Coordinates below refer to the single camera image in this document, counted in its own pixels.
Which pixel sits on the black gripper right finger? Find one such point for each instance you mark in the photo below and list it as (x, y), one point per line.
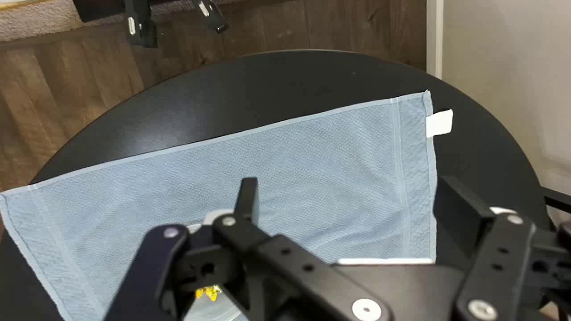
(462, 210)

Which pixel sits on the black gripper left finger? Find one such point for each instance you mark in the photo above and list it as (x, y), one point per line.
(248, 203)

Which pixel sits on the clear plastic lunchbox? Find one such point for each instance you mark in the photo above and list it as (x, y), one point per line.
(212, 303)

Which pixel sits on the yellow candies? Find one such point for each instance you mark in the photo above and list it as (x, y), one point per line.
(210, 292)

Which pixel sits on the round black table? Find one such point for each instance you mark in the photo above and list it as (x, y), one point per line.
(264, 89)

